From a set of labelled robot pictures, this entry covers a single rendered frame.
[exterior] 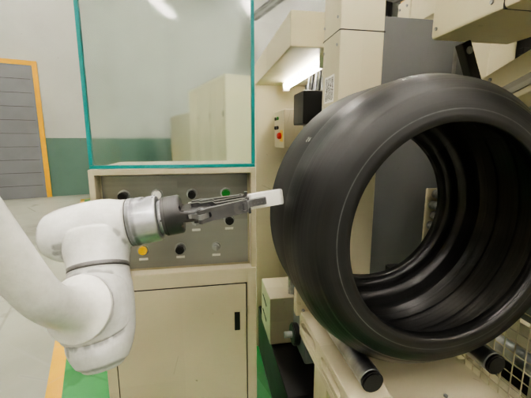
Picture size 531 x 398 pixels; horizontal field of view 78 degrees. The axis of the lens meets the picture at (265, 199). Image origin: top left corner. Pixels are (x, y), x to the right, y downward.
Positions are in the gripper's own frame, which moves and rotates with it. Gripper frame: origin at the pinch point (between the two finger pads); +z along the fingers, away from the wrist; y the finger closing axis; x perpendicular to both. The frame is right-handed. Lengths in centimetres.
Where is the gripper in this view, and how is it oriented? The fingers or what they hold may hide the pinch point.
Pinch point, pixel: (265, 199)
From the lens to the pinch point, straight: 65.9
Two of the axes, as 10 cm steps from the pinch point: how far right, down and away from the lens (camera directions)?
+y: -1.8, -1.8, 9.7
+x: 1.4, 9.7, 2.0
